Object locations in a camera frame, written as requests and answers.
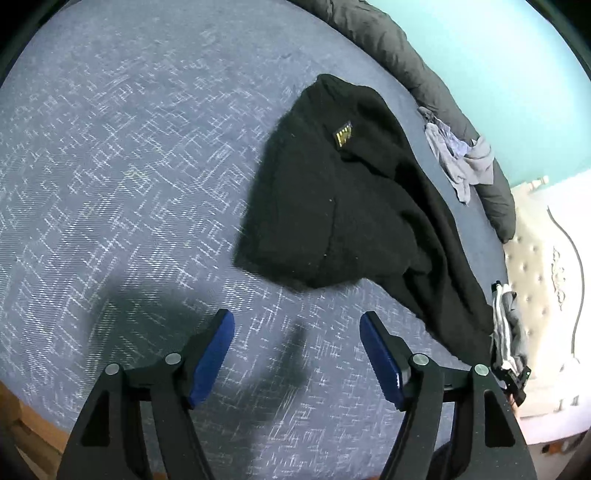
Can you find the grey white striped clothes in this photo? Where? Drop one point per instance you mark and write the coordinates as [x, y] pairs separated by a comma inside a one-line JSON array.
[[510, 339]]

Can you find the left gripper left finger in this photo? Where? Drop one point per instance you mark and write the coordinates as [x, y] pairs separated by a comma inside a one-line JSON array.
[[107, 439]]

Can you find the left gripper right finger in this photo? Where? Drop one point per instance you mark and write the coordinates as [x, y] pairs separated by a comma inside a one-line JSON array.
[[458, 423]]

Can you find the black sweater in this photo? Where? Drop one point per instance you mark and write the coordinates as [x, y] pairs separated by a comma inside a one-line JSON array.
[[340, 197]]

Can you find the grey crumpled garment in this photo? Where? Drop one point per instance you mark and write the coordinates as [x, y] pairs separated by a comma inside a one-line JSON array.
[[476, 168]]

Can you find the blue patterned bed sheet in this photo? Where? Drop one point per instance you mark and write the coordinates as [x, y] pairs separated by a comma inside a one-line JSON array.
[[130, 135]]

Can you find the blue patterned garment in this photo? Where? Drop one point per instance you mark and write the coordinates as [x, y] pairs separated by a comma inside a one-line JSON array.
[[457, 147]]

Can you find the dark grey rolled duvet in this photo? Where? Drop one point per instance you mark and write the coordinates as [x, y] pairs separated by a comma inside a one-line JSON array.
[[376, 33]]

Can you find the wooden bed frame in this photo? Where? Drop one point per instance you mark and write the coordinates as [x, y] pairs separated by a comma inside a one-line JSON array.
[[40, 443]]

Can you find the beige tufted headboard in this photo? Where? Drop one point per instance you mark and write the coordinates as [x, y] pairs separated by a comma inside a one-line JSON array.
[[546, 271]]

